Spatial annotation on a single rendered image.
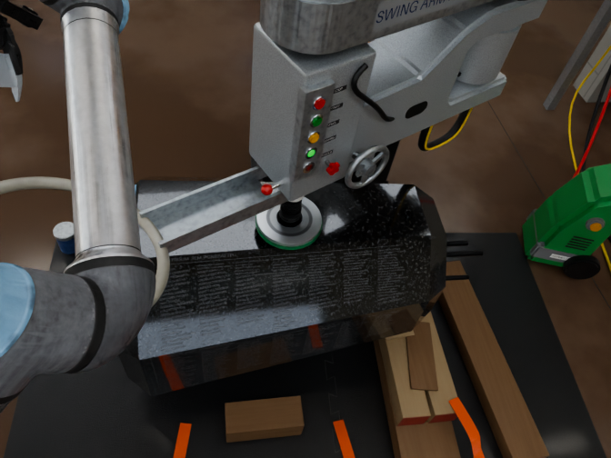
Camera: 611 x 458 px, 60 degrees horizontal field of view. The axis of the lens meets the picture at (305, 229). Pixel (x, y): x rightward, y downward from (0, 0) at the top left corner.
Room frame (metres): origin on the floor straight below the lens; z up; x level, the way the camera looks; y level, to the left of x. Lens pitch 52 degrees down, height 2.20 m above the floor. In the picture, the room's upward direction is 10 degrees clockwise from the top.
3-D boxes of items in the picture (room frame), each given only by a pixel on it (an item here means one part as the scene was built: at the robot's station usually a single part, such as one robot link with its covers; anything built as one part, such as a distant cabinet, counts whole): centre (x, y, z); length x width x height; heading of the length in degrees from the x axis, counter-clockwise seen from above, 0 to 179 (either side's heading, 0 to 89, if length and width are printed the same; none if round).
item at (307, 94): (0.94, 0.03, 1.35); 0.08 x 0.03 x 0.28; 133
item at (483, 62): (1.52, -0.42, 1.32); 0.19 x 0.19 x 0.20
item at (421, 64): (1.33, -0.24, 1.28); 0.74 x 0.23 x 0.49; 133
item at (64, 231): (1.33, 1.10, 0.08); 0.10 x 0.10 x 0.13
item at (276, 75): (1.13, 0.00, 1.30); 0.36 x 0.22 x 0.45; 133
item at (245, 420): (0.67, 0.03, 0.07); 0.30 x 0.12 x 0.12; 106
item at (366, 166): (1.07, -0.11, 1.18); 0.15 x 0.10 x 0.15; 133
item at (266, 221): (1.07, 0.06, 0.85); 0.21 x 0.21 x 0.01
